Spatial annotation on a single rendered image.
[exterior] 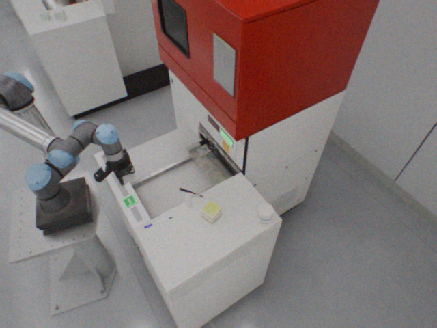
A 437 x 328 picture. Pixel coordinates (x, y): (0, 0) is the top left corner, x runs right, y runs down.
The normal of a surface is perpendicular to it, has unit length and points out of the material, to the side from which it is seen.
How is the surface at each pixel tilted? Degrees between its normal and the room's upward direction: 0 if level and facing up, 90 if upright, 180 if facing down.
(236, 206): 0
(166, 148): 0
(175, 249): 0
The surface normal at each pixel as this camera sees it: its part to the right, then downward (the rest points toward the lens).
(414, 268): 0.01, -0.64
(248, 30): 0.55, 0.65
